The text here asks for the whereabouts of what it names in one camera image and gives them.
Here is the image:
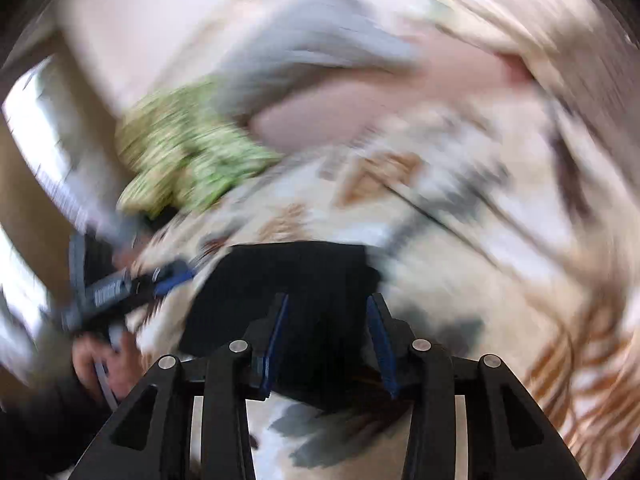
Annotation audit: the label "green patterned quilt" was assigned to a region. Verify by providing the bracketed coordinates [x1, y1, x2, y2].
[115, 77, 282, 217]

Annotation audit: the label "leaf print blanket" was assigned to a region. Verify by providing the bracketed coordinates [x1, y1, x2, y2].
[120, 0, 640, 480]

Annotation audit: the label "black pants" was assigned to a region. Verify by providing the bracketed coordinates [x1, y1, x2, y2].
[177, 240, 416, 416]

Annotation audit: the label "pink bed sheet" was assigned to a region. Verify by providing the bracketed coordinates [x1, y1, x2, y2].
[250, 50, 537, 155]

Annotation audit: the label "person's left hand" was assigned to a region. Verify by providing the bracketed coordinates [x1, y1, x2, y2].
[72, 331, 145, 407]

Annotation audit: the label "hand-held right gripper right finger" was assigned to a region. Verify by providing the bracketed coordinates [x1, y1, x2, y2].
[365, 292, 588, 480]

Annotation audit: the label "person's left forearm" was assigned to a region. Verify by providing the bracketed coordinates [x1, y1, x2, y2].
[0, 372, 108, 480]

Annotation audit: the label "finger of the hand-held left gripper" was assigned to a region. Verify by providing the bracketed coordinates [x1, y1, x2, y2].
[131, 259, 198, 302]

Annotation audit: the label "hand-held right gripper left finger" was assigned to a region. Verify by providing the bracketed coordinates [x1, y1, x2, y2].
[70, 292, 291, 480]

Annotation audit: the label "grey quilted blanket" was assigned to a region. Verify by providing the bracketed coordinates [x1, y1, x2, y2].
[210, 0, 422, 122]

